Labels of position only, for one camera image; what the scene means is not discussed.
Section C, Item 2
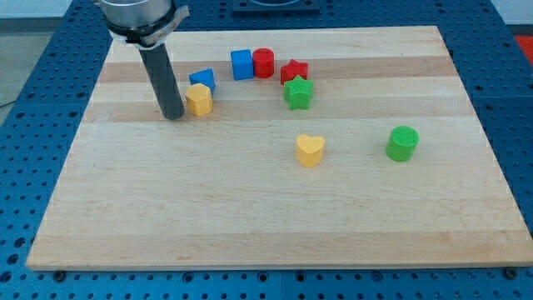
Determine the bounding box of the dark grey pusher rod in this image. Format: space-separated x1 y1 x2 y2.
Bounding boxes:
140 44 184 120

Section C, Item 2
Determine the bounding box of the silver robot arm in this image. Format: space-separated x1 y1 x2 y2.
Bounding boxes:
99 0 190 120

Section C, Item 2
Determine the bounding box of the red star block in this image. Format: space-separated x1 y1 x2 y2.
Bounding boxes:
280 59 309 86

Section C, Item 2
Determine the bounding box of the green star block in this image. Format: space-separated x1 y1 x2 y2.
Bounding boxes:
284 75 314 110

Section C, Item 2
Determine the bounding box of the yellow heart block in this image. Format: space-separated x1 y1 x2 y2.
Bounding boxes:
296 134 326 168

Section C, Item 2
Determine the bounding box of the blue triangle block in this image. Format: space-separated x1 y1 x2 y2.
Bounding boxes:
188 68 216 94

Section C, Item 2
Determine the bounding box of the yellow hexagon block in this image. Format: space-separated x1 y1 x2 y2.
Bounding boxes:
186 83 213 117

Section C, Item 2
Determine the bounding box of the blue cube block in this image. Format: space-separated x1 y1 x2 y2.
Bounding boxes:
231 49 254 80

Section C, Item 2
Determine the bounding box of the red cylinder block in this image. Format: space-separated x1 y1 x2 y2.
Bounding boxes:
252 48 275 78

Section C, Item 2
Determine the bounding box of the wooden board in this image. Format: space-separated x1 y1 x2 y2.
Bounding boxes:
27 26 532 271

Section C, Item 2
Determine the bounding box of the green cylinder block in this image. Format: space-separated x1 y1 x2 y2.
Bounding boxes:
386 126 420 162

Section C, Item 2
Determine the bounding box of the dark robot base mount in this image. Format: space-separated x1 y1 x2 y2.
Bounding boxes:
232 0 321 15

